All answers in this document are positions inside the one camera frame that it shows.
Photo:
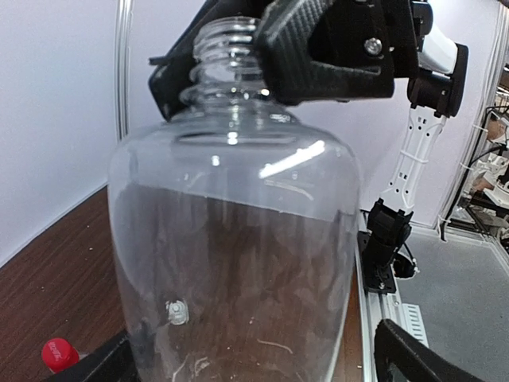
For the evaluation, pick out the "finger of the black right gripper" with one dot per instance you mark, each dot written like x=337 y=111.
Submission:
x=325 y=50
x=171 y=71

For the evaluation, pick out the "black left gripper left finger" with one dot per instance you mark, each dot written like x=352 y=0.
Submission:
x=112 y=361

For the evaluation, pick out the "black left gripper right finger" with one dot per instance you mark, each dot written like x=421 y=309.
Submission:
x=396 y=347

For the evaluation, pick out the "small cola bottle red cap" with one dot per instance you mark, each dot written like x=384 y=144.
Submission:
x=58 y=354

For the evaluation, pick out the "large clear plastic bottle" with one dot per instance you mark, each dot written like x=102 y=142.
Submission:
x=234 y=228

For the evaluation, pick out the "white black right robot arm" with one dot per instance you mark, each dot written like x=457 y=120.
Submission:
x=435 y=68

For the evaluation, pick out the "aluminium front frame rail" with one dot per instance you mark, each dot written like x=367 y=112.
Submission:
x=376 y=307

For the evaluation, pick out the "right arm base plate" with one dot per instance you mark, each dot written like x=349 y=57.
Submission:
x=375 y=263

